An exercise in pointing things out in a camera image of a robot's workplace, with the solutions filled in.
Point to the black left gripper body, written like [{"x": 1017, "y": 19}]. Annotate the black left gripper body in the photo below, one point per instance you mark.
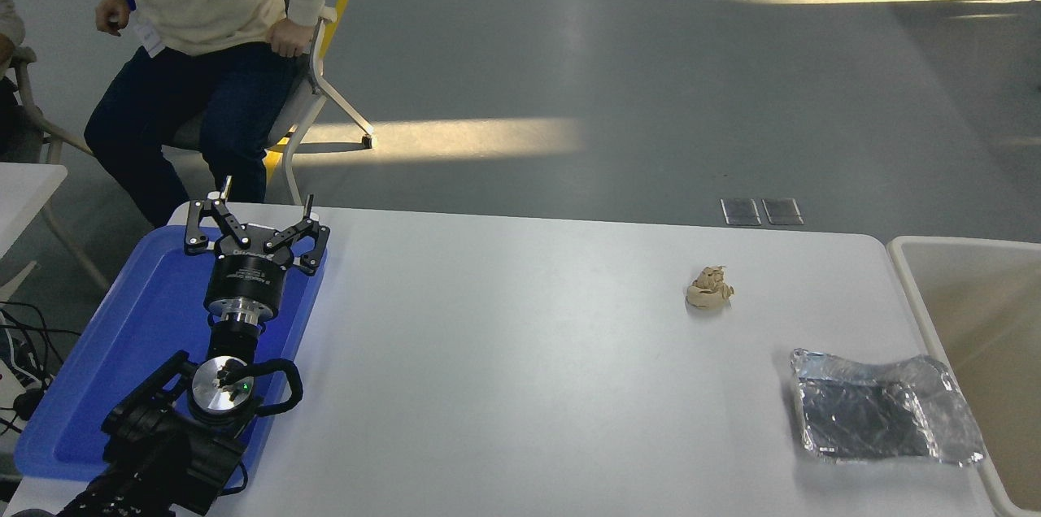
[{"x": 246, "y": 271}]

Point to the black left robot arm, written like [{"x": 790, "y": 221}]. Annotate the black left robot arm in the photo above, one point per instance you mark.
[{"x": 163, "y": 452}]

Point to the person's left hand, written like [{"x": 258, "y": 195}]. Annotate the person's left hand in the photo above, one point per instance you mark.
[{"x": 291, "y": 37}]

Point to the person's right hand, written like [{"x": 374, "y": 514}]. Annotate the person's right hand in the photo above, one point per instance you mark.
[{"x": 115, "y": 15}]

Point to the blue plastic tray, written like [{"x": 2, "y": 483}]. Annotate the blue plastic tray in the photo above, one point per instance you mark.
[{"x": 122, "y": 338}]

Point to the grey white office chair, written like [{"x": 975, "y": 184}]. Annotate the grey white office chair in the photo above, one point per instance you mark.
[{"x": 305, "y": 102}]

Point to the white framed chair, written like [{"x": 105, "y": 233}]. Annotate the white framed chair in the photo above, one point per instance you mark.
[{"x": 55, "y": 149}]

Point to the small white side table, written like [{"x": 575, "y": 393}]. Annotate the small white side table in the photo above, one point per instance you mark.
[{"x": 24, "y": 192}]

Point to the person at picture edge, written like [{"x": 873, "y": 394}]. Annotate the person at picture edge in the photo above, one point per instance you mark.
[{"x": 8, "y": 25}]

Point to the crumpled tan paper ball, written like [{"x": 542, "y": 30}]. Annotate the crumpled tan paper ball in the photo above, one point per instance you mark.
[{"x": 707, "y": 289}]

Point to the metal floor outlet plate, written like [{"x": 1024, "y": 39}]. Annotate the metal floor outlet plate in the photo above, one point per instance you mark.
[
  {"x": 740, "y": 211},
  {"x": 782, "y": 210}
]

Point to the silver foil tray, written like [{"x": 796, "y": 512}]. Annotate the silver foil tray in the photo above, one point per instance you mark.
[{"x": 870, "y": 411}]

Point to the large pale bin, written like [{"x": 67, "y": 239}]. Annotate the large pale bin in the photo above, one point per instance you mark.
[{"x": 976, "y": 322}]

